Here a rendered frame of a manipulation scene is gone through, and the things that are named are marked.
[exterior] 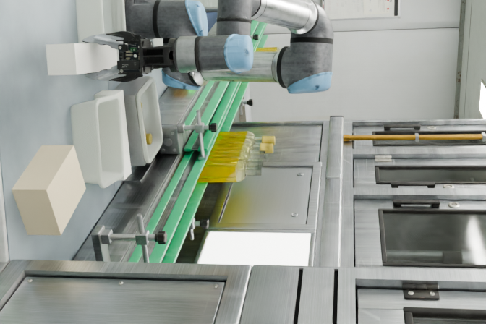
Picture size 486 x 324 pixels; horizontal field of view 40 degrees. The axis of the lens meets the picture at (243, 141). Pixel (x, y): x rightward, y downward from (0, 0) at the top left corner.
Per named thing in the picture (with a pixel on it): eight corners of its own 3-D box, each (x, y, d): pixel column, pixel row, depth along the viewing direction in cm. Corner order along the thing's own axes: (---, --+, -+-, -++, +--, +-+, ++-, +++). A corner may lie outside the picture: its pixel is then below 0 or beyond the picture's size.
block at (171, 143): (159, 155, 213) (180, 155, 211) (155, 129, 209) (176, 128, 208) (161, 150, 216) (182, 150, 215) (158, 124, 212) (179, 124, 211)
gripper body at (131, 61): (112, 38, 133) (170, 36, 131) (126, 38, 142) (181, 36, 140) (114, 76, 134) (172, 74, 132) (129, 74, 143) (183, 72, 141)
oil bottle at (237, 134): (195, 151, 234) (254, 151, 231) (193, 137, 232) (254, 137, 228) (198, 145, 239) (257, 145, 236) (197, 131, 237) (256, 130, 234)
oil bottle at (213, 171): (180, 182, 214) (245, 183, 210) (178, 167, 211) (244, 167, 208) (184, 175, 219) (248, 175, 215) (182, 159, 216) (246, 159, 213)
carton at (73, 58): (45, 44, 131) (74, 43, 130) (91, 43, 154) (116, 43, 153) (48, 75, 131) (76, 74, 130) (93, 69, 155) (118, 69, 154)
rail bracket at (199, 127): (181, 160, 212) (218, 160, 210) (174, 112, 206) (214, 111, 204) (183, 156, 215) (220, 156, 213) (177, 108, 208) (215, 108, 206)
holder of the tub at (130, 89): (121, 182, 197) (147, 182, 196) (108, 95, 186) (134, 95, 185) (138, 157, 213) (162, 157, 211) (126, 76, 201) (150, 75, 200)
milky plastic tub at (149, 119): (120, 166, 195) (149, 166, 193) (108, 95, 186) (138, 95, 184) (137, 142, 210) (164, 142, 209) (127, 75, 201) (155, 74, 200)
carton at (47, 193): (11, 189, 133) (46, 189, 132) (41, 145, 146) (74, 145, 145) (27, 234, 139) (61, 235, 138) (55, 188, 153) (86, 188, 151)
